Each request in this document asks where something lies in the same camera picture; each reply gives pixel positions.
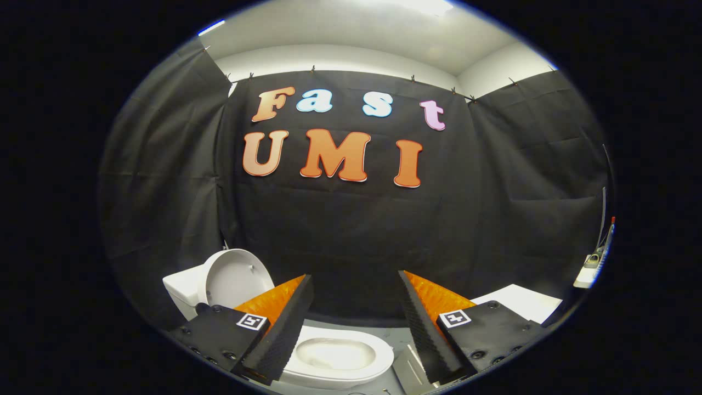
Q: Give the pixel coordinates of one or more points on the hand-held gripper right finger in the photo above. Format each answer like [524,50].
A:
[430,340]

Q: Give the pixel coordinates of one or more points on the small ceiling light panel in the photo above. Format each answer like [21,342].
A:
[211,27]

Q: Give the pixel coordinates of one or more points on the grey metal plate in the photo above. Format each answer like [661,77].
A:
[408,367]

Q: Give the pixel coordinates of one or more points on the black backdrop cloth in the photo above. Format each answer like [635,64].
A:
[351,230]

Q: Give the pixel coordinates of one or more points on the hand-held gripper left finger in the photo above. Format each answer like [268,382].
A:
[282,340]

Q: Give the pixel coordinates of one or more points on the white ledge with small items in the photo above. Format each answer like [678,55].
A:
[586,277]

